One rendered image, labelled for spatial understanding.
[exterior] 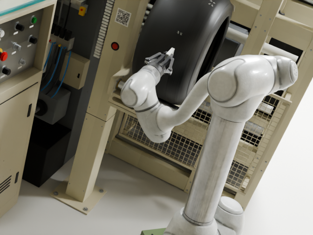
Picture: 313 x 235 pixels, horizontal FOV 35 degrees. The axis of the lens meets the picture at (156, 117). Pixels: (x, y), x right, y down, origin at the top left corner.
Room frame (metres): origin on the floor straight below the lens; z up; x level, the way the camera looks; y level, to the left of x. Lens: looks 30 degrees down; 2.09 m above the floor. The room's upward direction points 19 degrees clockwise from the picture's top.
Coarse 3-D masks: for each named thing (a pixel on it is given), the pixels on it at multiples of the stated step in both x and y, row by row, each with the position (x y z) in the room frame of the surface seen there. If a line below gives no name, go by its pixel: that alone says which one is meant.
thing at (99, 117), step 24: (120, 0) 2.35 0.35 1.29; (144, 0) 2.39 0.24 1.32; (120, 24) 2.35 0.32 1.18; (120, 48) 2.34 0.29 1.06; (96, 72) 2.36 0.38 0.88; (96, 96) 2.35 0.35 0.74; (96, 120) 2.34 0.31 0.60; (96, 144) 2.33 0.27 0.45; (72, 168) 2.36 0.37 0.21; (96, 168) 2.40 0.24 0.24; (72, 192) 2.35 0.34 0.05
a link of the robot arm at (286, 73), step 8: (264, 56) 1.43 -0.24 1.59; (272, 56) 1.45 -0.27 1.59; (280, 56) 1.46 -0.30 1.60; (272, 64) 1.40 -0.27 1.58; (280, 64) 1.42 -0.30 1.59; (288, 64) 1.42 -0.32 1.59; (280, 72) 1.40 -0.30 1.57; (288, 72) 1.41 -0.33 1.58; (296, 72) 1.45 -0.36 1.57; (280, 80) 1.40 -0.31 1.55; (288, 80) 1.40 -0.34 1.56; (272, 88) 1.38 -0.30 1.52; (280, 88) 1.42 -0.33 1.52
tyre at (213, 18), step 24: (168, 0) 2.19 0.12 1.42; (192, 0) 2.22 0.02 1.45; (216, 0) 2.26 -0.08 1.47; (144, 24) 2.16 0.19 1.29; (168, 24) 2.12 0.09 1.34; (192, 24) 2.12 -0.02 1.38; (216, 24) 2.18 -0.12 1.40; (144, 48) 2.09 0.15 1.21; (168, 48) 2.07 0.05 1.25; (192, 48) 2.07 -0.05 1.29; (216, 48) 2.53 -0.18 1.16; (192, 72) 2.07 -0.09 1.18; (168, 96) 2.12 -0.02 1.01
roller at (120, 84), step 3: (120, 81) 2.26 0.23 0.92; (117, 84) 2.25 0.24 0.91; (120, 84) 2.25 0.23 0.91; (123, 84) 2.25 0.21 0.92; (117, 87) 2.25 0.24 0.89; (120, 87) 2.25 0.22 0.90; (159, 99) 2.22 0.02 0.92; (162, 99) 2.23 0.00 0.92; (159, 102) 2.20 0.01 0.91; (162, 102) 2.21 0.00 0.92; (165, 102) 2.21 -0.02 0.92; (168, 102) 2.22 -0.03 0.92; (165, 105) 2.20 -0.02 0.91; (168, 105) 2.20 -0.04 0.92; (171, 105) 2.20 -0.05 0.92; (174, 105) 2.21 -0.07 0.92; (171, 108) 2.19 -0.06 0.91; (174, 108) 2.19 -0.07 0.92; (177, 108) 2.19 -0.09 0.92
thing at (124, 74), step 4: (124, 68) 2.37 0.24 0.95; (128, 68) 2.38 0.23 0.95; (120, 72) 2.30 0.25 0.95; (124, 72) 2.32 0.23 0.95; (128, 72) 2.38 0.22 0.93; (112, 76) 2.23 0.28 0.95; (116, 76) 2.25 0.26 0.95; (120, 76) 2.28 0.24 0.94; (124, 76) 2.34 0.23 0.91; (128, 76) 2.40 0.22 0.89; (112, 80) 2.22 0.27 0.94; (116, 80) 2.24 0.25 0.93; (124, 80) 2.36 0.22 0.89; (112, 84) 2.22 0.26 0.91; (116, 84) 2.24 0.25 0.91; (108, 88) 2.22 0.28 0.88; (112, 88) 2.22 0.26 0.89; (116, 88) 2.26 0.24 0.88; (108, 92) 2.22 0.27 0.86; (112, 92) 2.22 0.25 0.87
